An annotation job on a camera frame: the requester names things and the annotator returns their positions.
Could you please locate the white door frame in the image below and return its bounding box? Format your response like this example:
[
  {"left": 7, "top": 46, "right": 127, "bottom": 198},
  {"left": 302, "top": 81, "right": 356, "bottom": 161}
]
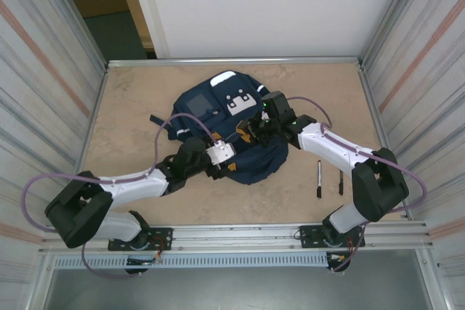
[{"left": 125, "top": 0, "right": 171, "bottom": 60}]

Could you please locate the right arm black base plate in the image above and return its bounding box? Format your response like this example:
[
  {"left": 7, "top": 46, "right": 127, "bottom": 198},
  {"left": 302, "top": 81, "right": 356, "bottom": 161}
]
[{"left": 298, "top": 225, "right": 366, "bottom": 249}]

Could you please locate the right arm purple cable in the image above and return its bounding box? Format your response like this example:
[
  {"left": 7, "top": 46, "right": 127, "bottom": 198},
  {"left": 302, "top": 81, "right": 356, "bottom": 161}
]
[{"left": 286, "top": 96, "right": 428, "bottom": 273}]

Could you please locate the aluminium table side rail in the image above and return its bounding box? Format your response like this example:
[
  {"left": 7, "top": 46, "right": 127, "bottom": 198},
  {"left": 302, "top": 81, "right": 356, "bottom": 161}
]
[
  {"left": 357, "top": 62, "right": 413, "bottom": 221},
  {"left": 66, "top": 65, "right": 110, "bottom": 226}
]

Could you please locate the navy blue backpack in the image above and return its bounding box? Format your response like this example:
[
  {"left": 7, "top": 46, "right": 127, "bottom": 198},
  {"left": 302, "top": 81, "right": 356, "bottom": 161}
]
[{"left": 150, "top": 69, "right": 290, "bottom": 186}]

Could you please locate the grey metal shelf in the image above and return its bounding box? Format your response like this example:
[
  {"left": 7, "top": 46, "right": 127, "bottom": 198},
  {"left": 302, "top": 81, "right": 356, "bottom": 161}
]
[{"left": 43, "top": 250, "right": 446, "bottom": 310}]

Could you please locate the small wired connector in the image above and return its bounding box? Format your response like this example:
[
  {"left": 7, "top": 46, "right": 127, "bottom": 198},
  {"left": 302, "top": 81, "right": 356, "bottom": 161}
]
[{"left": 325, "top": 251, "right": 350, "bottom": 273}]

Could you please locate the white black marker pen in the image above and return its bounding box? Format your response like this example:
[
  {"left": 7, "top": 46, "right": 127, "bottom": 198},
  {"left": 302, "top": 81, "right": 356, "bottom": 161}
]
[{"left": 315, "top": 160, "right": 323, "bottom": 199}]

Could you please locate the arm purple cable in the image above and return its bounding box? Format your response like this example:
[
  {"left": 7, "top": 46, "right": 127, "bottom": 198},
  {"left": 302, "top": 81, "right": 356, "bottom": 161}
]
[
  {"left": 21, "top": 113, "right": 222, "bottom": 280},
  {"left": 286, "top": 96, "right": 428, "bottom": 273}
]

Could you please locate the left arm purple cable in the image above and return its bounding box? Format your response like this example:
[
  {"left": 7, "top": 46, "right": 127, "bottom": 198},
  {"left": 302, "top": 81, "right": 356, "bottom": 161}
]
[{"left": 21, "top": 113, "right": 222, "bottom": 280}]

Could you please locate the long aluminium mounting rail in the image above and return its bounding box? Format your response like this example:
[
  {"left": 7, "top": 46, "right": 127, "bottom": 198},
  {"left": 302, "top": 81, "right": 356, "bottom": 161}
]
[{"left": 38, "top": 219, "right": 435, "bottom": 255}]

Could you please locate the small wired circuit board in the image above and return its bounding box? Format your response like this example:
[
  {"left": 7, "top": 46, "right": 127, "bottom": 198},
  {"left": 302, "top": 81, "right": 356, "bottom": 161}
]
[{"left": 126, "top": 253, "right": 163, "bottom": 266}]

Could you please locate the aluminium table end bar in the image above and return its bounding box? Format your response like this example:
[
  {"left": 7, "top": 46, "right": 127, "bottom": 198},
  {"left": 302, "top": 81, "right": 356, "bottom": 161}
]
[{"left": 104, "top": 57, "right": 365, "bottom": 69}]

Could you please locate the grey slotted cable duct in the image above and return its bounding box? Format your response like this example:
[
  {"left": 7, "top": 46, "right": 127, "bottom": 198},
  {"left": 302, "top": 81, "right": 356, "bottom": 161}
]
[{"left": 52, "top": 253, "right": 332, "bottom": 270}]

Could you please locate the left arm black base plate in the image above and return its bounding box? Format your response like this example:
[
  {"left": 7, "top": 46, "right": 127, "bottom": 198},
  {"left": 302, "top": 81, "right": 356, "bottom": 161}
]
[{"left": 108, "top": 227, "right": 174, "bottom": 252}]

